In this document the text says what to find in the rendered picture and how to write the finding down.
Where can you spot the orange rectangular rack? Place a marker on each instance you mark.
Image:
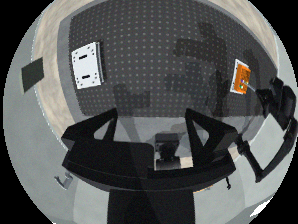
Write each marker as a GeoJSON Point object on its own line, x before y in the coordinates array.
{"type": "Point", "coordinates": [241, 70]}

